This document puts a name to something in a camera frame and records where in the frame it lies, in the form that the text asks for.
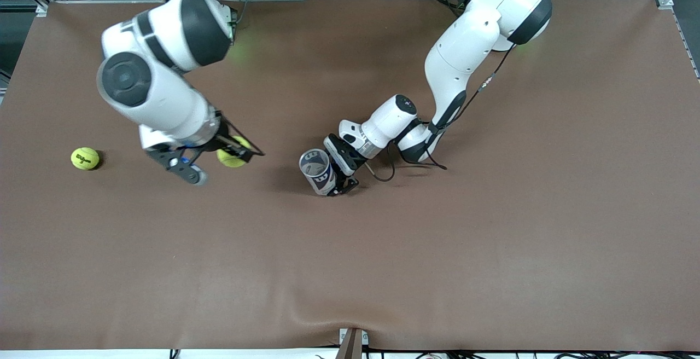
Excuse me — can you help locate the yellow tennis ball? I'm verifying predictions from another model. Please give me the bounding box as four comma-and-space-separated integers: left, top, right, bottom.
217, 135, 251, 169
71, 147, 101, 171

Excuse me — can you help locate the clear tennis ball can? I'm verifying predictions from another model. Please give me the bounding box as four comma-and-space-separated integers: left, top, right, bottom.
299, 148, 337, 197

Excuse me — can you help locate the brown table mat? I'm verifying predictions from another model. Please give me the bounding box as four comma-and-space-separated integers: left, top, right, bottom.
0, 0, 700, 352

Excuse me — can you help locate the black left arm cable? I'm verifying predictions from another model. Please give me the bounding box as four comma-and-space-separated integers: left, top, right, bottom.
364, 0, 567, 182

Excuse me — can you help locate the grey metal table bracket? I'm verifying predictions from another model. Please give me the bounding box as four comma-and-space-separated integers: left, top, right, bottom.
338, 328, 370, 359

